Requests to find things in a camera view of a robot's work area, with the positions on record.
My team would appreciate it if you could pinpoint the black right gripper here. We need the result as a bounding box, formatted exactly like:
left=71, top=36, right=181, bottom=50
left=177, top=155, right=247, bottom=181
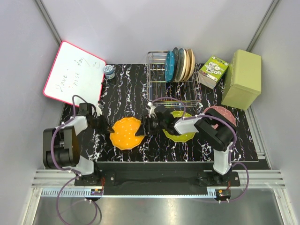
left=135, top=116, right=166, bottom=137

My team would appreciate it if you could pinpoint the orange polka dot plate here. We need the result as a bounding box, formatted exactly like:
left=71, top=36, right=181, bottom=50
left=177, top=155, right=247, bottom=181
left=110, top=117, right=145, bottom=150

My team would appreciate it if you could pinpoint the lime green polka dot plate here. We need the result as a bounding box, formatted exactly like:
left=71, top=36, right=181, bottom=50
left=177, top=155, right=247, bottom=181
left=163, top=111, right=195, bottom=143

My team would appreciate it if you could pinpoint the blue polka dot plate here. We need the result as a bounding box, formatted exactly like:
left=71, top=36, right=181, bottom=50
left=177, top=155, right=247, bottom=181
left=165, top=51, right=175, bottom=82

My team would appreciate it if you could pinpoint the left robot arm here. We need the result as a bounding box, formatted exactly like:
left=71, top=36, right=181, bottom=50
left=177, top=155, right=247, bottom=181
left=43, top=103, right=114, bottom=186

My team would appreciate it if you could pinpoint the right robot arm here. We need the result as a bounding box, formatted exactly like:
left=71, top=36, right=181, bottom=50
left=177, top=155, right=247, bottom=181
left=135, top=104, right=237, bottom=186

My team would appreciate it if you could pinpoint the teal grey plate in rack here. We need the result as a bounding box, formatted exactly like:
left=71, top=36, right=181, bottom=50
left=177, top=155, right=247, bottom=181
left=175, top=48, right=186, bottom=82

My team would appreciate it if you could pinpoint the cream plate in rack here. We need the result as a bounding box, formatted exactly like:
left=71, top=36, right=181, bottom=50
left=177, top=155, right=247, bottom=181
left=179, top=48, right=190, bottom=82

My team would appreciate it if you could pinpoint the dark teal plate in rack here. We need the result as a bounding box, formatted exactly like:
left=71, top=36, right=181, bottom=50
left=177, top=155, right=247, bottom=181
left=172, top=47, right=179, bottom=83

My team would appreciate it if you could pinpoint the beige plate in rack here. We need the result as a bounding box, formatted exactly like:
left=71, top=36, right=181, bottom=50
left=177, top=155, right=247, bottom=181
left=183, top=48, right=195, bottom=82

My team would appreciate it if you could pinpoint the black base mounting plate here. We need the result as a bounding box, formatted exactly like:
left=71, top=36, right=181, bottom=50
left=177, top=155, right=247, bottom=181
left=75, top=162, right=240, bottom=196

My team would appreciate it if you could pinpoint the small blue lidded jar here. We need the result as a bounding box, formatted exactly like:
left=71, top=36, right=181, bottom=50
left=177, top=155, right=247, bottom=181
left=103, top=65, right=115, bottom=79

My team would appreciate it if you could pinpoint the pink framed whiteboard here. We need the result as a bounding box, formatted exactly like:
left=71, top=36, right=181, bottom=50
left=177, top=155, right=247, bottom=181
left=43, top=41, right=106, bottom=105

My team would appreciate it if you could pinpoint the green printed paper box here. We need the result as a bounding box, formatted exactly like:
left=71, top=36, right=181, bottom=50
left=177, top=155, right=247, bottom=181
left=198, top=55, right=229, bottom=89

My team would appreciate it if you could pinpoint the light green metal tin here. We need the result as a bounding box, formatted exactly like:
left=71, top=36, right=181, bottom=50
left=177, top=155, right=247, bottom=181
left=221, top=49, right=262, bottom=110

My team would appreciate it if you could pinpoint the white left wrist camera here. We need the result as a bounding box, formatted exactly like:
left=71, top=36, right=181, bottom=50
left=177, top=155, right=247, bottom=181
left=95, top=101, right=103, bottom=117

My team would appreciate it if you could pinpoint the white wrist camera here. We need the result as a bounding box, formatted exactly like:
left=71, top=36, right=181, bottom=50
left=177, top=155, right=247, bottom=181
left=95, top=101, right=103, bottom=117
left=146, top=102, right=157, bottom=118

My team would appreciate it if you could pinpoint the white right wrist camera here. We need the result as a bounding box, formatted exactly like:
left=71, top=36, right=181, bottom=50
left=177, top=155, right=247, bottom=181
left=146, top=102, right=157, bottom=118

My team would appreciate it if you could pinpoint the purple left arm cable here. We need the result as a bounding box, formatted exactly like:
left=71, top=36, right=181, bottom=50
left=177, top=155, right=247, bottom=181
left=50, top=95, right=103, bottom=225

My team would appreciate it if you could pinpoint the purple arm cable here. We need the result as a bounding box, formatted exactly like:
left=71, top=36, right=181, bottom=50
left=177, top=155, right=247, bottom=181
left=50, top=95, right=103, bottom=225
left=151, top=97, right=249, bottom=203

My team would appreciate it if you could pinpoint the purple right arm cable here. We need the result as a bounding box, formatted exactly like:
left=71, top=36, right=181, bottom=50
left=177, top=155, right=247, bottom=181
left=151, top=97, right=249, bottom=203

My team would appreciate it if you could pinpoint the metal wire dish rack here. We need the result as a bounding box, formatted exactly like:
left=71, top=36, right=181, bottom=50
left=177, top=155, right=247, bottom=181
left=146, top=51, right=202, bottom=108

